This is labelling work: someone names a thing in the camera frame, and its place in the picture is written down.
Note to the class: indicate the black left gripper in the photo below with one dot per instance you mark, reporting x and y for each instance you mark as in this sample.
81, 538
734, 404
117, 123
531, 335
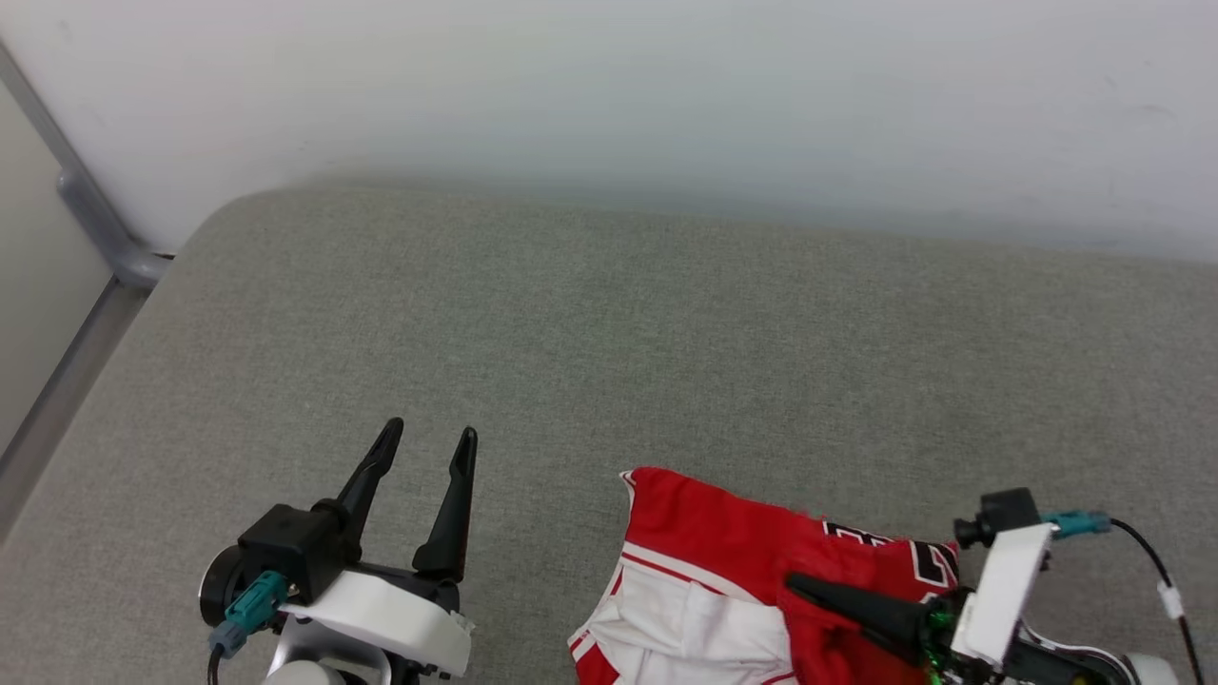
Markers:
409, 580

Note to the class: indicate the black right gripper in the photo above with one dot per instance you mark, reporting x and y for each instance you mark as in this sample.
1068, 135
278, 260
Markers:
961, 671

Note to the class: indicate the red and white jersey shirt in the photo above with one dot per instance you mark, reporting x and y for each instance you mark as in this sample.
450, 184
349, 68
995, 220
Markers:
704, 571

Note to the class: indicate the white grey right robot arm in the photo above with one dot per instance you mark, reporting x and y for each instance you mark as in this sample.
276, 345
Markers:
1085, 666

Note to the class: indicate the white left camera bracket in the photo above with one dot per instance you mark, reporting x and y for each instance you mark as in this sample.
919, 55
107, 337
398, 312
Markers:
390, 618

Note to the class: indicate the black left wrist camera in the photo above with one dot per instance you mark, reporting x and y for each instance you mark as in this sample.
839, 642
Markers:
290, 547

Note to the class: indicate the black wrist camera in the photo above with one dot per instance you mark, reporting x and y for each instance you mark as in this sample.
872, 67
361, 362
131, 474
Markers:
290, 547
999, 514

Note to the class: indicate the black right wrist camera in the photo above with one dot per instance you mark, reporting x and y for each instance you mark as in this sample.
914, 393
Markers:
999, 514

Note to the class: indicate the teal left camera plug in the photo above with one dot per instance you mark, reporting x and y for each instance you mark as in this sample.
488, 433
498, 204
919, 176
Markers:
249, 609

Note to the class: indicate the teal camera plug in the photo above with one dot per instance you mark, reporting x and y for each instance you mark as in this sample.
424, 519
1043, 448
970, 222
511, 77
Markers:
249, 609
1075, 524

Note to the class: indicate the teal right camera plug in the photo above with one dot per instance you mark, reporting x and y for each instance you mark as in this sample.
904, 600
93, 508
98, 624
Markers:
1075, 524

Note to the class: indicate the grey metal pipe frame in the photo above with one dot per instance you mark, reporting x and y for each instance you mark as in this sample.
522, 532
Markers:
105, 238

